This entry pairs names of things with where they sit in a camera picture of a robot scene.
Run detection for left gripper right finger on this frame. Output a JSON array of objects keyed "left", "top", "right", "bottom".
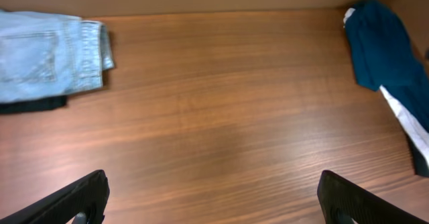
[{"left": 317, "top": 170, "right": 428, "bottom": 224}]

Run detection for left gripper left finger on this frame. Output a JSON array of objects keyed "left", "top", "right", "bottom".
[{"left": 1, "top": 170, "right": 110, "bottom": 224}]

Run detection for light blue denim shorts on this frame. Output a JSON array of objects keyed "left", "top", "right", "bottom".
[{"left": 1, "top": 11, "right": 115, "bottom": 103}]

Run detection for black folded garment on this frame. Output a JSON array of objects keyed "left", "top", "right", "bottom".
[{"left": 1, "top": 96, "right": 68, "bottom": 115}]

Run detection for dark blue garment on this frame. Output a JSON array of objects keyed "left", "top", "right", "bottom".
[{"left": 343, "top": 0, "right": 429, "bottom": 178}]

